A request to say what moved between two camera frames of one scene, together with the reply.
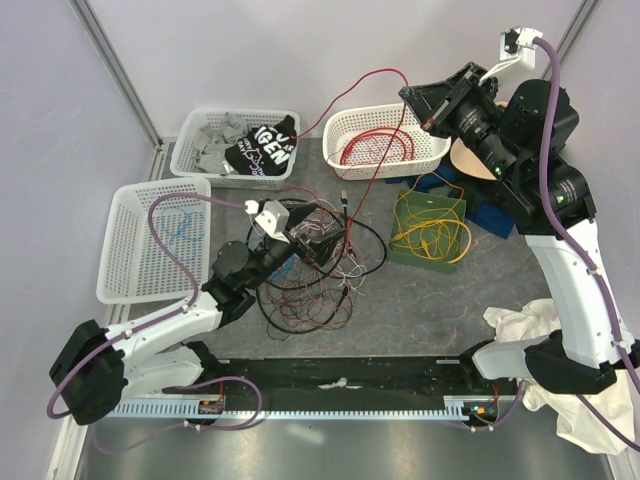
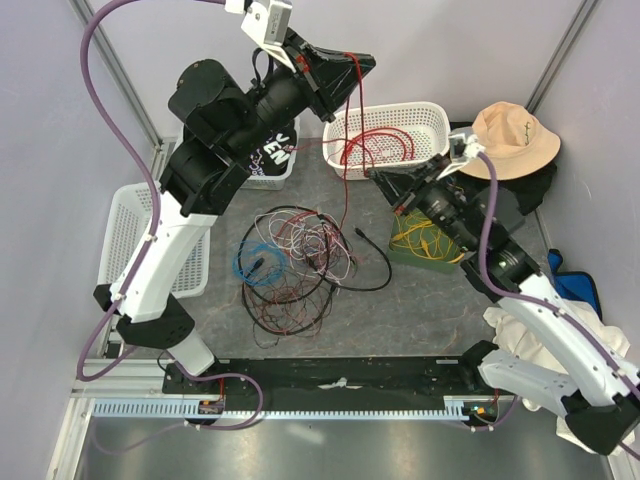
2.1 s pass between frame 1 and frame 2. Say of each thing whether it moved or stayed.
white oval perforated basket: stayed
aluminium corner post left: stayed
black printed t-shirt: stayed
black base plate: stayed
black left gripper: moved
